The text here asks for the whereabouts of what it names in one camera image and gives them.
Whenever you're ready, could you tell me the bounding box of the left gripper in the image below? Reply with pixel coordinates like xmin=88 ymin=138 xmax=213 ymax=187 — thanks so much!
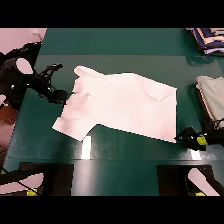
xmin=49 ymin=88 xmax=70 ymax=105

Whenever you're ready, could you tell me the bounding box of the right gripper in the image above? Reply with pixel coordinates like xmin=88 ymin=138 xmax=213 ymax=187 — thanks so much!
xmin=175 ymin=126 xmax=210 ymax=150

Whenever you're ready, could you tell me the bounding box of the white T-shirt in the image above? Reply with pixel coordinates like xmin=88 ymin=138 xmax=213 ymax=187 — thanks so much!
xmin=52 ymin=65 xmax=178 ymax=144

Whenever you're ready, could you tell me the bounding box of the beige garment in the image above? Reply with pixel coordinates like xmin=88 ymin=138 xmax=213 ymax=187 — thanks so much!
xmin=195 ymin=75 xmax=224 ymax=122

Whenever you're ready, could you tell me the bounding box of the blue white striped garment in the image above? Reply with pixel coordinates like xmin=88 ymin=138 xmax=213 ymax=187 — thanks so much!
xmin=186 ymin=27 xmax=224 ymax=56

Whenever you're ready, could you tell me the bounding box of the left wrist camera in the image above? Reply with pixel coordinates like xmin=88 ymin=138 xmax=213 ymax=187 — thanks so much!
xmin=39 ymin=63 xmax=64 ymax=85

